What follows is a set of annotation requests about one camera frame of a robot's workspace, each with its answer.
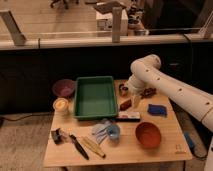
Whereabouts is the brown sausage toy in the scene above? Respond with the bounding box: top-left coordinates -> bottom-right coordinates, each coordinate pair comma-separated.
119,100 -> 132,111

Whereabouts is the orange bowl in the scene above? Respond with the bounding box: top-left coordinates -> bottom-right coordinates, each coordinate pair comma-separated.
135,122 -> 161,149

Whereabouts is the green plastic tray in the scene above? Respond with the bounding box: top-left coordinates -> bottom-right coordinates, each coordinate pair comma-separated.
74,76 -> 118,120

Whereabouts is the blue sponge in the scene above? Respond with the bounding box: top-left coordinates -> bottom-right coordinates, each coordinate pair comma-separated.
148,104 -> 167,116

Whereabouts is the blue object on floor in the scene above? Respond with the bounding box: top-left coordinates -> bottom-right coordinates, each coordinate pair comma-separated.
184,132 -> 195,150

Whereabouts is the bunch of dark grapes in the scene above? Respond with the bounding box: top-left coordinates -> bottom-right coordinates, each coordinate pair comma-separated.
141,88 -> 156,98

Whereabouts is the yellow cup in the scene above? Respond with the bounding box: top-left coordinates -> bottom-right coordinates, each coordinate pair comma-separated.
53,98 -> 69,115

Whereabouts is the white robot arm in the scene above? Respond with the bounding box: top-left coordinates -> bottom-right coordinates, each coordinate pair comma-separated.
127,54 -> 213,171

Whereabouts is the black white board eraser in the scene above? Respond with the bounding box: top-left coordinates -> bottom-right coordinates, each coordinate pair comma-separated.
116,112 -> 141,122

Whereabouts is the wooden table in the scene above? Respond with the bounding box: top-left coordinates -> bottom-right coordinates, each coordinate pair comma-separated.
43,78 -> 194,168

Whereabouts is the white cardboard box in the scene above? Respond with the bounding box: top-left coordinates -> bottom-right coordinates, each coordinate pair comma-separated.
96,10 -> 128,36

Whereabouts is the dark small toy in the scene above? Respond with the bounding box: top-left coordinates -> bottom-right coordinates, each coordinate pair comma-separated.
51,128 -> 65,145

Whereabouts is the purple bowl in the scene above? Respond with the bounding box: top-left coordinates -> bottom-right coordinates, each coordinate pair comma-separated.
52,79 -> 75,98

